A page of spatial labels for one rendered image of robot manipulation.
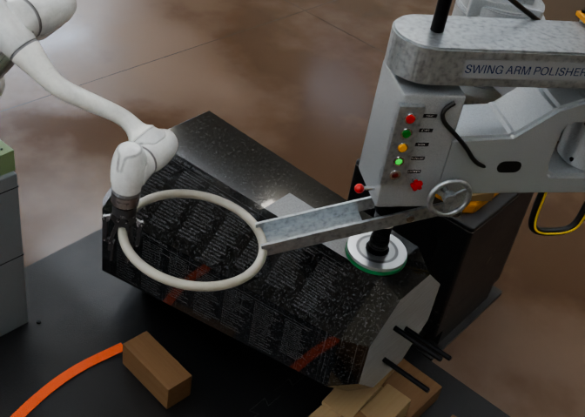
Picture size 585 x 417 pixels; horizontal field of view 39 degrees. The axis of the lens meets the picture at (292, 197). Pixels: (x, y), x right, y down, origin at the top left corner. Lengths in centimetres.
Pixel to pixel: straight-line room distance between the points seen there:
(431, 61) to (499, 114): 44
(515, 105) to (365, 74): 313
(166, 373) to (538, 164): 162
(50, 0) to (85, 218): 176
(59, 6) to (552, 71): 150
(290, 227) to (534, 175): 82
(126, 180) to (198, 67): 310
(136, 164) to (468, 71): 101
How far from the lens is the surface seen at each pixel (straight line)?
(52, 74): 256
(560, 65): 254
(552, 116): 265
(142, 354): 338
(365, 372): 298
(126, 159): 246
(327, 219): 279
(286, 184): 314
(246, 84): 540
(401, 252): 291
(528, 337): 406
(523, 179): 277
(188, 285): 250
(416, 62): 236
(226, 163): 321
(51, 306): 375
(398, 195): 260
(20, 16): 259
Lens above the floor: 268
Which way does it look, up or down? 37 degrees down
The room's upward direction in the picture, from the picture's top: 10 degrees clockwise
